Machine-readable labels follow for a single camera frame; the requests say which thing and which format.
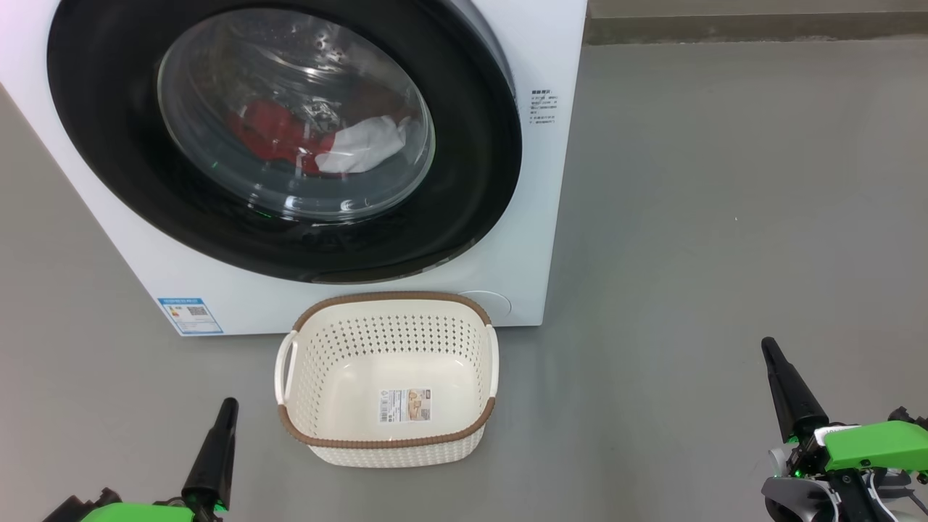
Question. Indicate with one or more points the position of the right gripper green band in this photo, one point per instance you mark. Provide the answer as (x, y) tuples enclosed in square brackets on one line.
[(870, 446)]

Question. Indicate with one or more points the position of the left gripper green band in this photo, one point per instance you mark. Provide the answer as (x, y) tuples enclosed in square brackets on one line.
[(138, 513)]

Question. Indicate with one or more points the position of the black-rimmed glass washer door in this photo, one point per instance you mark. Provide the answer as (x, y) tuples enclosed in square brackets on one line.
[(109, 145)]

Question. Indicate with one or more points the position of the red and white garment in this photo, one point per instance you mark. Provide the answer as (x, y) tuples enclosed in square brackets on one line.
[(275, 134)]

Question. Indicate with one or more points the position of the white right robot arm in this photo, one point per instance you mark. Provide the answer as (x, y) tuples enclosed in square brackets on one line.
[(797, 499)]

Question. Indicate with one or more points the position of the cream basket with brown rim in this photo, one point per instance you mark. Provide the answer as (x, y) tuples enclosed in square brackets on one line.
[(341, 377)]

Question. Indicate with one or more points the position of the white front-load washing machine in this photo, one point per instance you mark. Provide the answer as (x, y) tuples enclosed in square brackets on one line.
[(471, 246)]

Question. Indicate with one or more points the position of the blue energy label sticker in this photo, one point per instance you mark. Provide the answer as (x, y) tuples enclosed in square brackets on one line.
[(190, 316)]

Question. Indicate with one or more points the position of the paper product label sticker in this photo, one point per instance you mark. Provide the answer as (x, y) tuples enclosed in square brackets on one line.
[(404, 406)]

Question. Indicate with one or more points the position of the round white filter cover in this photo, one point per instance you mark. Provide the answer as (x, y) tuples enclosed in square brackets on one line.
[(489, 303)]

